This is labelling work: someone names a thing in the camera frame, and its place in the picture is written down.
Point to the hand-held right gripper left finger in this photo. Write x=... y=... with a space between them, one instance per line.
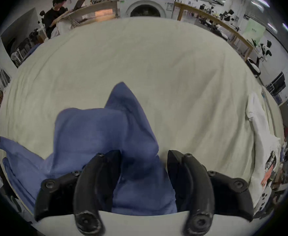
x=94 y=181

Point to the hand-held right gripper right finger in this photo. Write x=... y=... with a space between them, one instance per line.
x=195 y=181

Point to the blue shirt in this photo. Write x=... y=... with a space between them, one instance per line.
x=104 y=144

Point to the white printed garment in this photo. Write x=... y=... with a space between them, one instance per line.
x=263 y=141

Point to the bed with beige sheet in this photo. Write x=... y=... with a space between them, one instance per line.
x=158 y=82

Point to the black and white robot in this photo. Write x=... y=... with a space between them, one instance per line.
x=262 y=55

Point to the long wooden table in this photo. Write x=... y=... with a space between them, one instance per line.
x=85 y=11

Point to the white washing machine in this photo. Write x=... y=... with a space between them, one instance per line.
x=145 y=5

